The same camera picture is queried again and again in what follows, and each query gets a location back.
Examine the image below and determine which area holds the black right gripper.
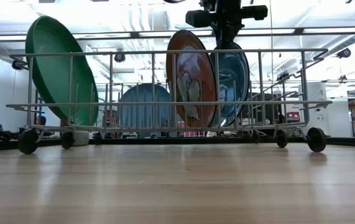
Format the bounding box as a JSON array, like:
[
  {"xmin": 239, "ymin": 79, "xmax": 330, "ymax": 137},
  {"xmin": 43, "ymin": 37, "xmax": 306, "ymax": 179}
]
[{"xmin": 185, "ymin": 0, "xmax": 268, "ymax": 50}]

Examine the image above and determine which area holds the dark teal glazed plate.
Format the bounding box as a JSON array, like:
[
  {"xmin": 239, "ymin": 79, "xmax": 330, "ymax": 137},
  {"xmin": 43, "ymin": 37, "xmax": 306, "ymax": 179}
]
[{"xmin": 210, "ymin": 41, "xmax": 251, "ymax": 127}]

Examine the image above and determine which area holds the brown glazed plate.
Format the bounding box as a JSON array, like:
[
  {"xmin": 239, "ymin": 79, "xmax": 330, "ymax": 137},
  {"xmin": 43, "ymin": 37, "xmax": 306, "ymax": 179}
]
[{"xmin": 165, "ymin": 29, "xmax": 219, "ymax": 129}]

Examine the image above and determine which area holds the blue plate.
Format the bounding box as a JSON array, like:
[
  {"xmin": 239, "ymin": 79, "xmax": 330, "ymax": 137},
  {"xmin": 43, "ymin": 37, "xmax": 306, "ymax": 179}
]
[{"xmin": 119, "ymin": 83, "xmax": 174, "ymax": 138}]

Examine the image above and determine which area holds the green plate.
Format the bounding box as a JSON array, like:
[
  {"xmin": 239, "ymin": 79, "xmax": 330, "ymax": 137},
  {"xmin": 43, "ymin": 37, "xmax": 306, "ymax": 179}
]
[{"xmin": 24, "ymin": 15, "xmax": 100, "ymax": 127}]

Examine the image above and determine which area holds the black cabinet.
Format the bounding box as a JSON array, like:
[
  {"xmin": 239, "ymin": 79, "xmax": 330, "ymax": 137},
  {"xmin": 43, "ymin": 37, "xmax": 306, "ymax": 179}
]
[{"xmin": 241, "ymin": 91, "xmax": 283, "ymax": 127}]

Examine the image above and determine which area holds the red white box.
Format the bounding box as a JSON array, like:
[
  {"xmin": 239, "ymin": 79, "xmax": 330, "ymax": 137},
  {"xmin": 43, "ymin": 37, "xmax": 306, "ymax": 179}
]
[{"xmin": 287, "ymin": 111, "xmax": 302, "ymax": 123}]

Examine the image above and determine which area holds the white cabinet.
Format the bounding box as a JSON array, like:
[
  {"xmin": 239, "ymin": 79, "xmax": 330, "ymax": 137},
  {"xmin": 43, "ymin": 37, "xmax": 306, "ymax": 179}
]
[{"xmin": 306, "ymin": 82, "xmax": 331, "ymax": 137}]

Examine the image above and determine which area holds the grey wire dish rack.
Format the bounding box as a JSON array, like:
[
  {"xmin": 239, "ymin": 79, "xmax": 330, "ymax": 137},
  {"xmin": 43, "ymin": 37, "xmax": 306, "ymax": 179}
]
[{"xmin": 5, "ymin": 48, "xmax": 334, "ymax": 156}]

